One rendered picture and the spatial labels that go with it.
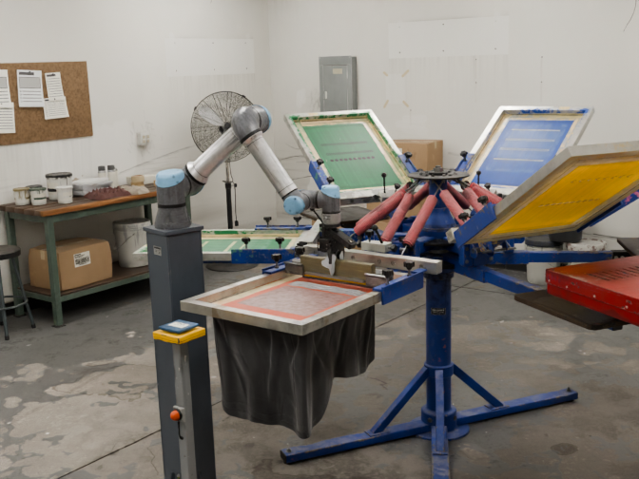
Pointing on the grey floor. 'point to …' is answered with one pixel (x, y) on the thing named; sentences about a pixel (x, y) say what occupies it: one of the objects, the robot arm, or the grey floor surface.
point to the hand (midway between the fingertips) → (337, 271)
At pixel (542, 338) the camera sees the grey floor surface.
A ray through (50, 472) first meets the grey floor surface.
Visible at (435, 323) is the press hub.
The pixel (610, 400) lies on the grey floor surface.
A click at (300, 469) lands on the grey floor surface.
